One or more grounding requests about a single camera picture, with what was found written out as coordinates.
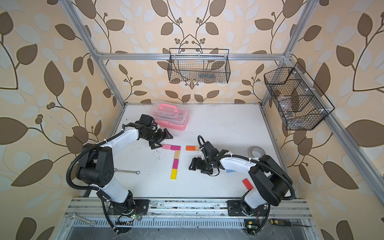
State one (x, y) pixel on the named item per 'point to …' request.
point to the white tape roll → (255, 148)
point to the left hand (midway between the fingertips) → (165, 138)
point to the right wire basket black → (300, 102)
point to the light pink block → (166, 146)
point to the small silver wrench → (137, 172)
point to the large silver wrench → (73, 214)
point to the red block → (247, 184)
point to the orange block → (190, 148)
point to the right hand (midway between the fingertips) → (194, 170)
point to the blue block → (228, 171)
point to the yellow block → (173, 174)
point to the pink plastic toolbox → (173, 115)
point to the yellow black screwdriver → (286, 223)
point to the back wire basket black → (199, 65)
